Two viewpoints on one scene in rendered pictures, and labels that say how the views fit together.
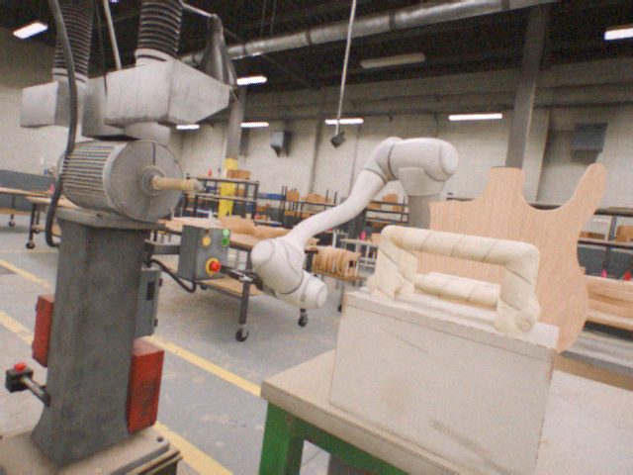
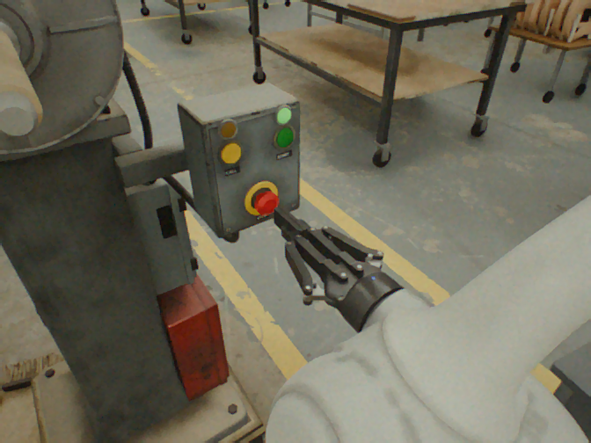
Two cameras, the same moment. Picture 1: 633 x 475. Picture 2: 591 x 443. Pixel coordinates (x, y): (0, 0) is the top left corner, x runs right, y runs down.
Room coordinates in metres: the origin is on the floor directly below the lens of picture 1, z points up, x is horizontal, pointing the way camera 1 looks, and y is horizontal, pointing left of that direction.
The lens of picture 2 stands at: (0.88, 0.10, 1.35)
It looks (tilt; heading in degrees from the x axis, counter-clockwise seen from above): 37 degrees down; 23
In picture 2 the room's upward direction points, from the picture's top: straight up
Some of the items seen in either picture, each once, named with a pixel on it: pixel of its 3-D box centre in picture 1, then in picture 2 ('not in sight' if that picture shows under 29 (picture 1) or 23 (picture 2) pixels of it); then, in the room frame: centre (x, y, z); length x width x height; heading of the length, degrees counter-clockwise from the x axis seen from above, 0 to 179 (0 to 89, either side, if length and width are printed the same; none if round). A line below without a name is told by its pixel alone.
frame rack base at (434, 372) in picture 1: (439, 366); not in sight; (0.53, -0.20, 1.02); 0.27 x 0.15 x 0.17; 57
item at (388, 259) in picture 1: (386, 267); not in sight; (0.54, -0.11, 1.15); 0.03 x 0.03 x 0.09
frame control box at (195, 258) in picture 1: (187, 256); (214, 163); (1.41, 0.49, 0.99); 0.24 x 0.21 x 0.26; 57
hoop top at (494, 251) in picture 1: (449, 244); not in sight; (0.49, -0.18, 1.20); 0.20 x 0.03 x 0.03; 56
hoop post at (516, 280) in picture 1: (514, 293); not in sight; (0.44, -0.25, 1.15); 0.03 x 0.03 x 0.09
